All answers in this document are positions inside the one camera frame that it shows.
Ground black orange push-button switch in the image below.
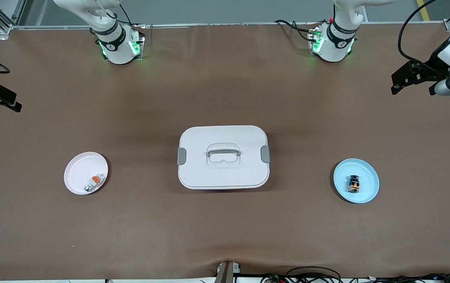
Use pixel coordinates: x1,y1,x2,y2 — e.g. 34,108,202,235
347,175,362,195

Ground pale pink round plate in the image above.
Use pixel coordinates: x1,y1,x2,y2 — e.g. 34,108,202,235
64,152,108,195

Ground light blue round plate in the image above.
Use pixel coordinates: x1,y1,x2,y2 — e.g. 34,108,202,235
333,158,380,204

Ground white plastic lidded storage box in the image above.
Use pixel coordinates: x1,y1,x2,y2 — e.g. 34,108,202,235
177,125,271,190

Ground black arm base cable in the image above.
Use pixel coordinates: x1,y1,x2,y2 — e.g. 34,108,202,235
118,3,145,29
275,19,320,42

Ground white orange switch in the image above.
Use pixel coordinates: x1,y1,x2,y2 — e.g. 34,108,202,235
84,173,105,193

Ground tangled black cable bundle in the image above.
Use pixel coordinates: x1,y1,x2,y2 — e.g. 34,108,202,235
260,273,450,283

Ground grey box lid handle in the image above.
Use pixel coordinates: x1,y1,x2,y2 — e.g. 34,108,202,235
207,144,241,158

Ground black cable loop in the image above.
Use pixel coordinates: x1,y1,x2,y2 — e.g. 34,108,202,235
286,266,342,283

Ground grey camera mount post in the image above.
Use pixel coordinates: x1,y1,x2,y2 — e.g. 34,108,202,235
215,261,242,283

